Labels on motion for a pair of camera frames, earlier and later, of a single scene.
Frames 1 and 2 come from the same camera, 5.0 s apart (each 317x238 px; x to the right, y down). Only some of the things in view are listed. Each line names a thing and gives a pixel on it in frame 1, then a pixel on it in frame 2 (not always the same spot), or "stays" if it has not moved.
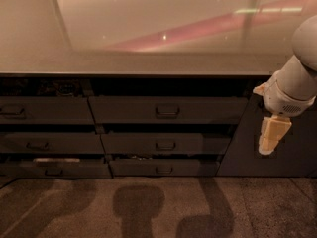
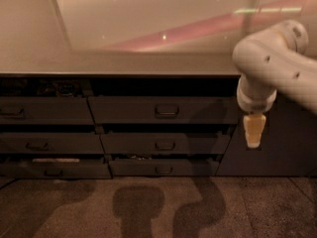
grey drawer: x=52 y=143 stays
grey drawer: x=46 y=110 stays
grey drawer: x=171 y=109 stays
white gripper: x=279 y=98 → x=256 y=105
